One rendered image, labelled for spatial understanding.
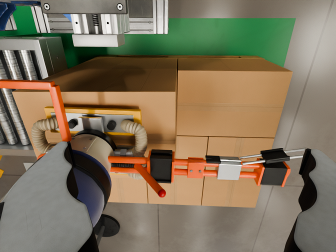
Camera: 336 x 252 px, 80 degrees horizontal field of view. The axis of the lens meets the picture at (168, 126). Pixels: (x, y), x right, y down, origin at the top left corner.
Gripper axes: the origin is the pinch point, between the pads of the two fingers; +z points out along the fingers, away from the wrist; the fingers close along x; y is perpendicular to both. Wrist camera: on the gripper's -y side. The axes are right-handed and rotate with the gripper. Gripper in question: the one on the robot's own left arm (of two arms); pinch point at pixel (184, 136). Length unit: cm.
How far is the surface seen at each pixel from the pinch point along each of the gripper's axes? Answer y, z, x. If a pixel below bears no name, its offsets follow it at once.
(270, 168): 33, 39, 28
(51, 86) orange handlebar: 9, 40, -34
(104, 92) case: 16, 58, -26
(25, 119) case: 28, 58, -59
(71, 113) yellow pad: 22, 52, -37
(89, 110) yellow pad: 21, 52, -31
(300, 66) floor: 23, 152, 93
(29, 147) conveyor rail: 66, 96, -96
